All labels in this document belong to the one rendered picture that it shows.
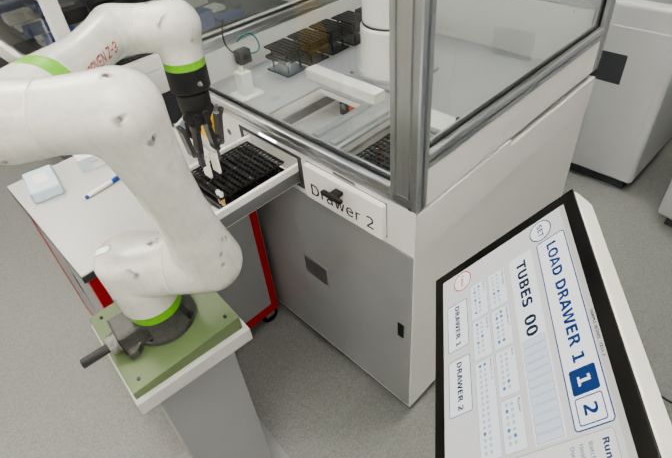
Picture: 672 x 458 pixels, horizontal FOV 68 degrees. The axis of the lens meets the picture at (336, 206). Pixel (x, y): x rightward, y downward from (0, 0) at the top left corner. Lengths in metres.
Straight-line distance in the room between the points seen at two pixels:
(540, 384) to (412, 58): 0.59
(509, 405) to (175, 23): 0.91
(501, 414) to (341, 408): 1.24
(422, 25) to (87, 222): 1.17
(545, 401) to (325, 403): 1.33
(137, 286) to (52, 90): 0.45
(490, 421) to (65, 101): 0.70
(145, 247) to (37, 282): 1.79
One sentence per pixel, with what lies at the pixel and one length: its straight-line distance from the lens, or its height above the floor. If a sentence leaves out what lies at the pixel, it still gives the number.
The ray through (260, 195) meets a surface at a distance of 1.38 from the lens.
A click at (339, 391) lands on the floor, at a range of 1.97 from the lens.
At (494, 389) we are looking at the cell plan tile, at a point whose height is 1.05.
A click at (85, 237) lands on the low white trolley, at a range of 1.63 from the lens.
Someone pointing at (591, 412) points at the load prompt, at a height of 1.16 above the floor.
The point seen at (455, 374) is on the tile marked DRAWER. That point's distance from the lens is 0.84.
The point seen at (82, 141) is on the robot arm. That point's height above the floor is 1.37.
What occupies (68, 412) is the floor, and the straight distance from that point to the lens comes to 2.25.
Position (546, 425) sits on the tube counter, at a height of 1.11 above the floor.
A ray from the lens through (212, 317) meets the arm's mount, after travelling 1.21.
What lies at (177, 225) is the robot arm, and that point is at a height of 1.16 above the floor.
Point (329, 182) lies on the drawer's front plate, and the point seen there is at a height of 0.92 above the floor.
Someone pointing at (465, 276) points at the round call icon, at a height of 1.02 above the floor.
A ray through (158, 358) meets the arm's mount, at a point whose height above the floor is 0.79.
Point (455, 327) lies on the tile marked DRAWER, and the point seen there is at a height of 1.00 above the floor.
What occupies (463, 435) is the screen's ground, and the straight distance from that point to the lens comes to 0.78.
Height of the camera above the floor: 1.71
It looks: 40 degrees down
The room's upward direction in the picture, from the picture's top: 6 degrees counter-clockwise
